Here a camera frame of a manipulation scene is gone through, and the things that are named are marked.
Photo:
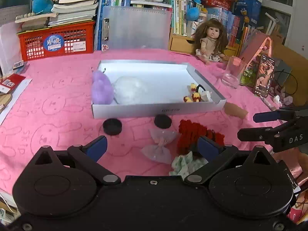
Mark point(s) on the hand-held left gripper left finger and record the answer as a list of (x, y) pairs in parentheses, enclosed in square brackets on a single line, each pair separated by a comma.
[(97, 148)]

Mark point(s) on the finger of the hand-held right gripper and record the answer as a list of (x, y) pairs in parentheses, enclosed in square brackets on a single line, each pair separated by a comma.
[(255, 134), (266, 117)]

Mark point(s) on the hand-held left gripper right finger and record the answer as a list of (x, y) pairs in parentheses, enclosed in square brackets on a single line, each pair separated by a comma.
[(209, 149)]

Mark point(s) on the red knitted cloth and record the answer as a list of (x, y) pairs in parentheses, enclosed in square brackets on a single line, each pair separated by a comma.
[(190, 134)]

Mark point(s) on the green floral checked doll dress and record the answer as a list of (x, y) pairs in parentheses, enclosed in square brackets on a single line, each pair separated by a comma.
[(182, 163)]

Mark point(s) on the translucent organza bow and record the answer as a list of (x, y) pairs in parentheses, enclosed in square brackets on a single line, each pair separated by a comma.
[(156, 151)]

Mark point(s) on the white cardboard box tray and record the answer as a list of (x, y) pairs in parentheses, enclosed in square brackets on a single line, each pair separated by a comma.
[(156, 77)]

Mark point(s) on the clear plastic tube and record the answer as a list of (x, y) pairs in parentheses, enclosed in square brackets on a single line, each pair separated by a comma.
[(266, 102)]

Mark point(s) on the crumpled white paper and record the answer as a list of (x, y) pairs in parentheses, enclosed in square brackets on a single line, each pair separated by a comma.
[(277, 100)]

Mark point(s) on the black round cap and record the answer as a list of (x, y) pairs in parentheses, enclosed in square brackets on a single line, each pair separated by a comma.
[(163, 121), (112, 126)]

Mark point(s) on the tan cardboard tag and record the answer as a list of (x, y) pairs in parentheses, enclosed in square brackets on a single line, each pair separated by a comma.
[(237, 110)]

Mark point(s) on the pink satin cloth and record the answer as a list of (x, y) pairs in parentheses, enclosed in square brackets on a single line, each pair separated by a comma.
[(286, 166)]

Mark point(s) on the smartphone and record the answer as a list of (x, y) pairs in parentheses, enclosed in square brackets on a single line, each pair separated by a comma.
[(264, 77)]

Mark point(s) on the small green ornament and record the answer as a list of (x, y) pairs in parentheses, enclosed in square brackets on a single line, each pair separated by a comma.
[(246, 78)]

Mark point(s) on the grey box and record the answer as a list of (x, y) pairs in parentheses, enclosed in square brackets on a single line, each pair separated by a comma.
[(281, 73)]

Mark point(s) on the clear drinking glass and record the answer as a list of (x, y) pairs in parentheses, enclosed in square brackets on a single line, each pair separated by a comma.
[(232, 77)]

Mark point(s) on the small white hair bow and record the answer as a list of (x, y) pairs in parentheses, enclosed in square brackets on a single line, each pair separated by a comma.
[(205, 95)]

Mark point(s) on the pink printed blanket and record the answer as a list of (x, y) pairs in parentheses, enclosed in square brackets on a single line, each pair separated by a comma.
[(60, 105)]

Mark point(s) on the purple fluffy pompom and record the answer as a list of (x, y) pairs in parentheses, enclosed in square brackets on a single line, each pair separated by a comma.
[(102, 89)]

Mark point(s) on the brown cardboard box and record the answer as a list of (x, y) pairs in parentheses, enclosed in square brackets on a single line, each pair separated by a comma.
[(296, 57)]

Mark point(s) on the white fluffy ball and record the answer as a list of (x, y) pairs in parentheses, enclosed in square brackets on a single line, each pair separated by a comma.
[(130, 89)]

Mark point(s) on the pink gift bag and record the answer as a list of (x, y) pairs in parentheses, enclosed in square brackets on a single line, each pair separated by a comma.
[(252, 45)]

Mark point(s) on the brown haired doll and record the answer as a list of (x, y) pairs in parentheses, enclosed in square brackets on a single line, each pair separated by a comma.
[(211, 43)]

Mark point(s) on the white board strip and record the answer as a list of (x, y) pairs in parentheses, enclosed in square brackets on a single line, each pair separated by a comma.
[(18, 93)]

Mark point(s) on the row of blue spined books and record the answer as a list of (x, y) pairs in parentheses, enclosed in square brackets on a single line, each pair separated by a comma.
[(228, 24)]

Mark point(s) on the round wooden board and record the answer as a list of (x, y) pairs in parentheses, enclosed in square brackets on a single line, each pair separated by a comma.
[(5, 101)]

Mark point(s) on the red booklet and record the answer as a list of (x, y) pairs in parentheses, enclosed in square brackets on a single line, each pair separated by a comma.
[(14, 79)]

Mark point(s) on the wooden drawer box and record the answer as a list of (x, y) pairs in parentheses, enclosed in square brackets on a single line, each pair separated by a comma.
[(180, 44)]

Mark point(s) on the blue carton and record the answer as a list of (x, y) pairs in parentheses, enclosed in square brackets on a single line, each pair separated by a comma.
[(247, 7)]

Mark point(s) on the small card box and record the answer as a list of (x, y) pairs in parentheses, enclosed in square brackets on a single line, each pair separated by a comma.
[(18, 65)]

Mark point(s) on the red plastic crate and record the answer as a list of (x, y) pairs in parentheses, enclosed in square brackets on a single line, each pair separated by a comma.
[(60, 28)]

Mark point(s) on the translucent clipboard folder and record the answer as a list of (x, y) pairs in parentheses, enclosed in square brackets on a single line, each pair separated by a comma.
[(137, 28)]

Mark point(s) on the red plastic basket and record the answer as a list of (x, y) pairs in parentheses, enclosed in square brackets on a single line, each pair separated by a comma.
[(216, 1)]

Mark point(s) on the blue folder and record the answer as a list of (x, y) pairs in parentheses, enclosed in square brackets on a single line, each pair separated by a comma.
[(98, 16)]

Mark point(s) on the row of green spined books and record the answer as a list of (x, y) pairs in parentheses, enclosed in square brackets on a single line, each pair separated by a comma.
[(179, 16)]

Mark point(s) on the stack of books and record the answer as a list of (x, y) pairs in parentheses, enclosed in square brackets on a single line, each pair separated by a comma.
[(72, 7)]

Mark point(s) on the white plastic pipe frame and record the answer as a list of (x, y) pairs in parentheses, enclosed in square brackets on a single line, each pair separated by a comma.
[(273, 22)]

